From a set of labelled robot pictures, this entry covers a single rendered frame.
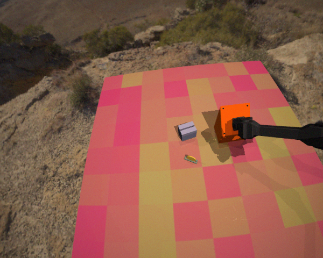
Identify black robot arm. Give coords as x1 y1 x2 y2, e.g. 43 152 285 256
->
232 116 323 150

